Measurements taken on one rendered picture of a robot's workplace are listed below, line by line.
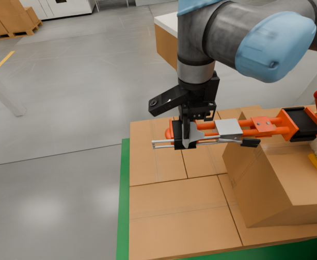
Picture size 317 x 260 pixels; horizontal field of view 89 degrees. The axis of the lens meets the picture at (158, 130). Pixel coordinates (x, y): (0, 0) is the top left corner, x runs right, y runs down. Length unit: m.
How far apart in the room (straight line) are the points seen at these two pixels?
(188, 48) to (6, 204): 2.27
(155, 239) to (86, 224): 0.88
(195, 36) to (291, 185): 0.55
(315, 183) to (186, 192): 0.66
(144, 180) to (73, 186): 1.03
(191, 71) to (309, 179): 0.54
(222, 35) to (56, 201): 1.96
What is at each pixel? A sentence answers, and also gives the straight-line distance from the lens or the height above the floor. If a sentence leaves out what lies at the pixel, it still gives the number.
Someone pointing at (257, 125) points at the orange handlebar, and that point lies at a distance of 0.57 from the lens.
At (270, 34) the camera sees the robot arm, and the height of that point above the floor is 1.53.
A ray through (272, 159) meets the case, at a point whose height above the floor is 1.07.
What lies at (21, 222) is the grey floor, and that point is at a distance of 2.16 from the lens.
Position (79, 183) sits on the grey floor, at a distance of 1.98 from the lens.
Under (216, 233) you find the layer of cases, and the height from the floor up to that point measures 0.54.
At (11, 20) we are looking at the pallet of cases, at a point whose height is 0.43.
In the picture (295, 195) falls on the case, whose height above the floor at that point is 1.07.
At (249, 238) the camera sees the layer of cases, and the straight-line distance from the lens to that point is 1.14.
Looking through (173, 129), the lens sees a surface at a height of 1.23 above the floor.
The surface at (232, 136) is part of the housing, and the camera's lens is 0.53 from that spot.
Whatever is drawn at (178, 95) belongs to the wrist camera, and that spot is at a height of 1.37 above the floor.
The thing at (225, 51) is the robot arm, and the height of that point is 1.50.
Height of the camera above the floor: 1.60
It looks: 50 degrees down
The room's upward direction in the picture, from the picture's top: 7 degrees counter-clockwise
